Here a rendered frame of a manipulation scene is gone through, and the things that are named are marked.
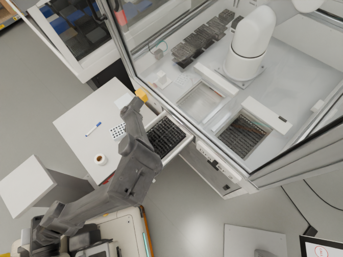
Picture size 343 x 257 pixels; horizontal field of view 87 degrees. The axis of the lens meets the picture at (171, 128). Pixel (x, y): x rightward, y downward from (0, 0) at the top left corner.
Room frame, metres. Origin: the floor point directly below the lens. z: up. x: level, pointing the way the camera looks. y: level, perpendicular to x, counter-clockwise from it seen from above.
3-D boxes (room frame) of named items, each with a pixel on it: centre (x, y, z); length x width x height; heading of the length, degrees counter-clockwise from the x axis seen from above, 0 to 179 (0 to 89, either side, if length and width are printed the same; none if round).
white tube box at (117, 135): (0.57, 0.34, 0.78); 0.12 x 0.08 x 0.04; 110
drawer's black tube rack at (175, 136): (0.41, 0.06, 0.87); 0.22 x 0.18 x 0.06; 123
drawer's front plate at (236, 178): (0.21, -0.21, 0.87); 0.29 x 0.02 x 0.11; 33
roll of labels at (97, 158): (0.39, 0.48, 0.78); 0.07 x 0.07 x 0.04
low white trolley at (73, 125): (0.66, 0.44, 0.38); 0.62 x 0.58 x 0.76; 33
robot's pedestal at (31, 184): (0.34, 0.99, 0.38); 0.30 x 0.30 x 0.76; 36
